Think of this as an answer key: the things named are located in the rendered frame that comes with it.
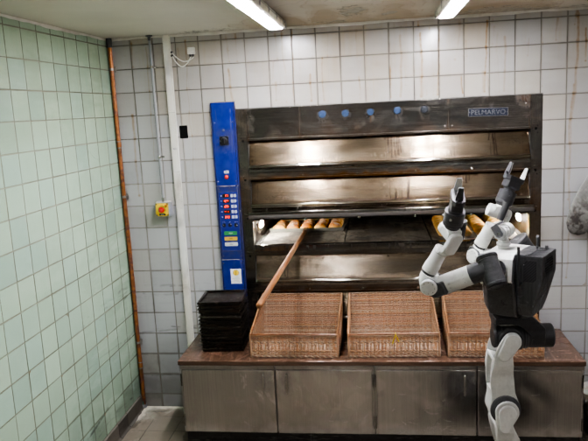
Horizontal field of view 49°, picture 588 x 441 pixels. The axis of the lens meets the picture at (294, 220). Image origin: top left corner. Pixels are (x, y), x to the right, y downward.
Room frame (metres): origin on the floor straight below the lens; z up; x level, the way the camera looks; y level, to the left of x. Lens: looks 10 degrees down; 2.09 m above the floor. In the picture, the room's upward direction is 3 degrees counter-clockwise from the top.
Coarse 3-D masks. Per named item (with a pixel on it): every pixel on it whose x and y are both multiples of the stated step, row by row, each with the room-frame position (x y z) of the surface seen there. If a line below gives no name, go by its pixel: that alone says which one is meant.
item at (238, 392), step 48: (192, 384) 3.76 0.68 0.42; (240, 384) 3.72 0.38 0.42; (288, 384) 3.68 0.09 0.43; (336, 384) 3.64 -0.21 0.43; (384, 384) 3.60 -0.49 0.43; (432, 384) 3.57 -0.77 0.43; (480, 384) 3.53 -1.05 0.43; (528, 384) 3.49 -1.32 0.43; (576, 384) 3.46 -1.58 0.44; (192, 432) 3.81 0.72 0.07; (240, 432) 3.77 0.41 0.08; (288, 432) 3.68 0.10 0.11; (336, 432) 3.64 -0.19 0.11; (384, 432) 3.60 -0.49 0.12; (432, 432) 3.57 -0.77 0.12; (480, 432) 3.53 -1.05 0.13; (528, 432) 3.49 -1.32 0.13; (576, 432) 3.46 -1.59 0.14
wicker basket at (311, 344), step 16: (272, 304) 4.19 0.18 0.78; (288, 304) 4.17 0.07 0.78; (304, 304) 4.16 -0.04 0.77; (320, 304) 4.14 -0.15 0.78; (336, 304) 4.12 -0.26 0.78; (256, 320) 3.96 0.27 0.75; (272, 320) 4.16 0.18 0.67; (304, 320) 4.13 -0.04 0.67; (320, 320) 4.11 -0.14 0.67; (256, 336) 3.75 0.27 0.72; (272, 336) 3.74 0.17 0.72; (288, 336) 3.72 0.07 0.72; (304, 336) 3.71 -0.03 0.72; (320, 336) 3.69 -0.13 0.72; (336, 336) 3.68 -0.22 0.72; (256, 352) 3.76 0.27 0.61; (272, 352) 3.81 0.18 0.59; (288, 352) 3.73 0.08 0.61; (304, 352) 3.71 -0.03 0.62; (320, 352) 3.70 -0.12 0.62; (336, 352) 3.68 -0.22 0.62
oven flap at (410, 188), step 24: (264, 192) 4.25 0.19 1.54; (288, 192) 4.22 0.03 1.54; (312, 192) 4.20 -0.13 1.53; (336, 192) 4.18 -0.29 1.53; (360, 192) 4.15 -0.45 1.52; (384, 192) 4.13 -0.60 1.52; (408, 192) 4.11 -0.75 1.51; (432, 192) 4.09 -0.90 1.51; (480, 192) 4.04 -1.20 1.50; (528, 192) 4.00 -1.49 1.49
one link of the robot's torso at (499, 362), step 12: (504, 336) 2.84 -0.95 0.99; (516, 336) 2.81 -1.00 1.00; (492, 348) 2.98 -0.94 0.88; (504, 348) 2.82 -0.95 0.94; (516, 348) 2.81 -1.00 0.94; (492, 360) 2.86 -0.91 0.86; (504, 360) 2.82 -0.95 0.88; (492, 372) 2.84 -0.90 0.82; (504, 372) 2.84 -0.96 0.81; (492, 384) 2.86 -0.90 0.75; (504, 384) 2.85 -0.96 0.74; (492, 396) 2.86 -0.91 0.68; (504, 396) 2.84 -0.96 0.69; (492, 408) 2.84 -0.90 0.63
